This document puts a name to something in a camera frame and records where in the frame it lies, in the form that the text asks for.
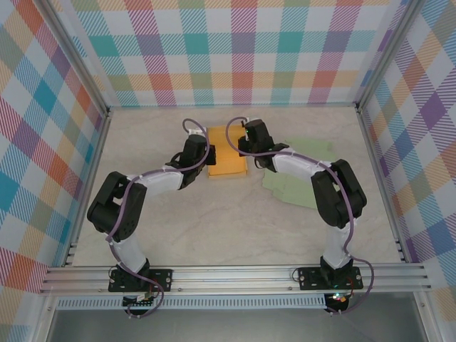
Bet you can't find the aluminium table edge rail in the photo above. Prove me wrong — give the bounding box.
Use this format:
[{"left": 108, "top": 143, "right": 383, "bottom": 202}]
[
  {"left": 63, "top": 108, "right": 113, "bottom": 267},
  {"left": 356, "top": 105, "right": 410, "bottom": 264}
]

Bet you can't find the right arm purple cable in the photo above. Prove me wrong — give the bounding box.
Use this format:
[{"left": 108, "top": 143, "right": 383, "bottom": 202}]
[{"left": 226, "top": 115, "right": 375, "bottom": 316}]

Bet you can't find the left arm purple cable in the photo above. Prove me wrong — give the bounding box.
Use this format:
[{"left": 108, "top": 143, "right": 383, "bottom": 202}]
[{"left": 106, "top": 118, "right": 209, "bottom": 319}]

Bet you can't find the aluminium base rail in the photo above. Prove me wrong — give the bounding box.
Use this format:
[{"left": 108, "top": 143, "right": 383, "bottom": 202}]
[{"left": 38, "top": 263, "right": 432, "bottom": 295}]

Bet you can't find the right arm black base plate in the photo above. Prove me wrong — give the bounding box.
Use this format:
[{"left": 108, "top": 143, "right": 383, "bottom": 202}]
[{"left": 297, "top": 266, "right": 364, "bottom": 291}]

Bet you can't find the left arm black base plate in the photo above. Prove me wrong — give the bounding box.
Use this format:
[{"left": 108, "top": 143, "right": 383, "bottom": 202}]
[{"left": 108, "top": 269, "right": 174, "bottom": 294}]

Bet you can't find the white slotted cable duct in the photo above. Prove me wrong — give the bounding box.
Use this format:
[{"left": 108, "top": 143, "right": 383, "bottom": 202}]
[{"left": 56, "top": 294, "right": 327, "bottom": 310}]

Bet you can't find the green paper box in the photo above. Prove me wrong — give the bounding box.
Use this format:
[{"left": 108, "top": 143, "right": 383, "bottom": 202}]
[{"left": 261, "top": 138, "right": 336, "bottom": 211}]

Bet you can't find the orange paper box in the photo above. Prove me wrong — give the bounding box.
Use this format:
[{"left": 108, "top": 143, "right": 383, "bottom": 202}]
[{"left": 206, "top": 124, "right": 249, "bottom": 179}]

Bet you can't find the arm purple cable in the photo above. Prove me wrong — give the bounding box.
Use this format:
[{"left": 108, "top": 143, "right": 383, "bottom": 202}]
[
  {"left": 226, "top": 115, "right": 375, "bottom": 316},
  {"left": 106, "top": 118, "right": 209, "bottom": 319}
]

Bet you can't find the grey metal panel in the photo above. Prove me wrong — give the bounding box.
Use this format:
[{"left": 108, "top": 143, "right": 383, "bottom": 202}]
[{"left": 46, "top": 308, "right": 428, "bottom": 342}]

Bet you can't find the aluminium frame post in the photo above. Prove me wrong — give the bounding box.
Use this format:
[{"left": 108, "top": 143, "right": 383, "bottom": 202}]
[
  {"left": 354, "top": 0, "right": 428, "bottom": 111},
  {"left": 35, "top": 0, "right": 111, "bottom": 117}
]

